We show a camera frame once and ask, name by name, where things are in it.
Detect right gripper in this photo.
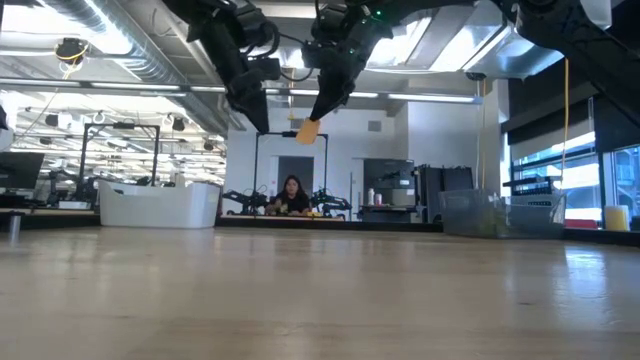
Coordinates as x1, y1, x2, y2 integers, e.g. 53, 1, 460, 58
302, 2, 394, 122

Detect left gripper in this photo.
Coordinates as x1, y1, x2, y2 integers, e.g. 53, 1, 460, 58
199, 7, 281, 134

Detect orange wedge block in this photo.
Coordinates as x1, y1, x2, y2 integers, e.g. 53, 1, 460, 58
294, 117, 322, 146

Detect grey door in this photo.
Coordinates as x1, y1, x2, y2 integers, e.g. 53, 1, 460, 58
277, 155, 315, 211

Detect dark equipment cabinet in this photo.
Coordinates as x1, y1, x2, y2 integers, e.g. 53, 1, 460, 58
363, 158, 416, 222

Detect person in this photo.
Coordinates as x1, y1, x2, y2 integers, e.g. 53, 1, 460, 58
264, 174, 314, 217

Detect background wooden table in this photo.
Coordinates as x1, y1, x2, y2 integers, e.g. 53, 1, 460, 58
0, 207, 101, 217
219, 213, 346, 222

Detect long ceiling light strip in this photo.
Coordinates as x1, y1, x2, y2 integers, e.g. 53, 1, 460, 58
0, 77, 482, 104

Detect white plastic bin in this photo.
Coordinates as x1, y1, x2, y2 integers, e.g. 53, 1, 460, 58
98, 180, 221, 230

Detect black upright panels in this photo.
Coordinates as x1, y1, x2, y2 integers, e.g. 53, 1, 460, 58
414, 164, 474, 224

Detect grey translucent plastic bin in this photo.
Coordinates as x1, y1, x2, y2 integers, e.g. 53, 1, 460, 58
439, 189, 567, 240

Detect background robot station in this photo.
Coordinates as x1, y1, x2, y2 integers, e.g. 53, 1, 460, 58
47, 169, 101, 207

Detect black rack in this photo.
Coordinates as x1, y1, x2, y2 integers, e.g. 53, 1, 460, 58
502, 175, 556, 197

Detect black computer monitor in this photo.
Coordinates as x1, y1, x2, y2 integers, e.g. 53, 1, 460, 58
0, 152, 45, 190

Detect yellow roll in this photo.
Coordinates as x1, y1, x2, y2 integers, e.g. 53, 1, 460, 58
603, 204, 631, 232

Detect black gantry frame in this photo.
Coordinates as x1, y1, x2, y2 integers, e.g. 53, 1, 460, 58
253, 131, 330, 211
74, 123, 161, 201

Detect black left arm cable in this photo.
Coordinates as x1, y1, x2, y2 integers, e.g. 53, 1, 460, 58
242, 19, 314, 84

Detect silver spiral ventilation duct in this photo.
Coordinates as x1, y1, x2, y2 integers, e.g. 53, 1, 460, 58
39, 0, 236, 136

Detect black aluminium frame rail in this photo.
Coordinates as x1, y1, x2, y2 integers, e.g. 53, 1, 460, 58
0, 213, 101, 232
215, 215, 444, 234
562, 227, 640, 247

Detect large silver ventilation duct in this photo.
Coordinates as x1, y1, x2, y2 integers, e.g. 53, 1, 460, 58
464, 0, 614, 81

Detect black yellow cable reel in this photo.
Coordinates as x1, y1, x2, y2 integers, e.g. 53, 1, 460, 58
53, 37, 91, 66

